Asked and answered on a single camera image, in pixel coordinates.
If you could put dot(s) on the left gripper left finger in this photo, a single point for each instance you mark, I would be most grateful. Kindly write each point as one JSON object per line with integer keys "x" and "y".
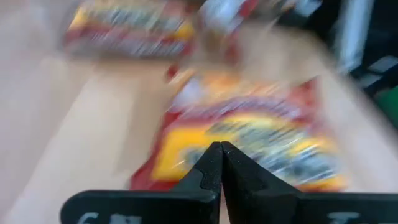
{"x": 199, "y": 205}

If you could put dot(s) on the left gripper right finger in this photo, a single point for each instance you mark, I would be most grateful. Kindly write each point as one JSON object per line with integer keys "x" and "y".
{"x": 255, "y": 205}

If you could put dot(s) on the red ramen noodle pack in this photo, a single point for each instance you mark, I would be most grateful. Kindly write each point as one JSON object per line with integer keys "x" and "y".
{"x": 124, "y": 31}
{"x": 248, "y": 124}
{"x": 224, "y": 12}

